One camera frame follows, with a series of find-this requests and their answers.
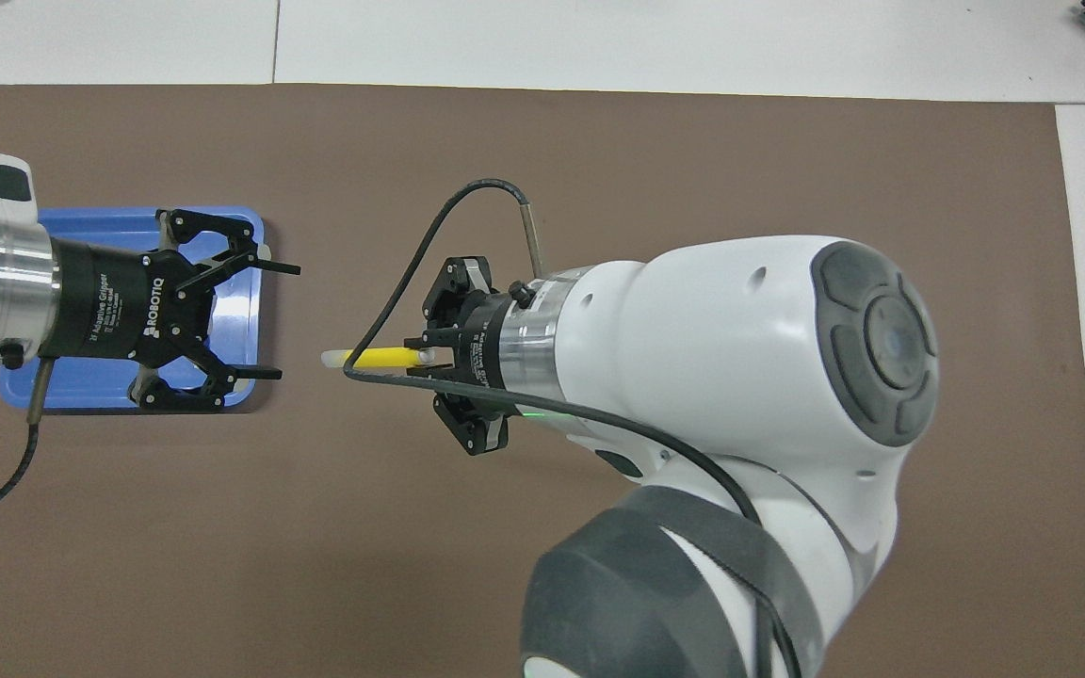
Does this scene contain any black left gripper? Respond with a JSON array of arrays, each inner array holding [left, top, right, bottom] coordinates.
[[39, 208, 302, 413]]

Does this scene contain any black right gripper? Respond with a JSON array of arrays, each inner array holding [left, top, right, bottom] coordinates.
[[401, 256, 518, 458]]

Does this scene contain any yellow pen with white cap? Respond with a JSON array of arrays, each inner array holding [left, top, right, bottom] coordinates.
[[320, 347, 437, 370]]

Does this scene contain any blue plastic tray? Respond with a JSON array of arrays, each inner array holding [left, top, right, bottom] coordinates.
[[0, 206, 266, 413]]

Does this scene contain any brown table mat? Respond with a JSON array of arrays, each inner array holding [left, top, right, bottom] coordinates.
[[0, 83, 1085, 678]]

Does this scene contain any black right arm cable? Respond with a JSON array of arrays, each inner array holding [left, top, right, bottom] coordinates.
[[343, 179, 802, 678]]

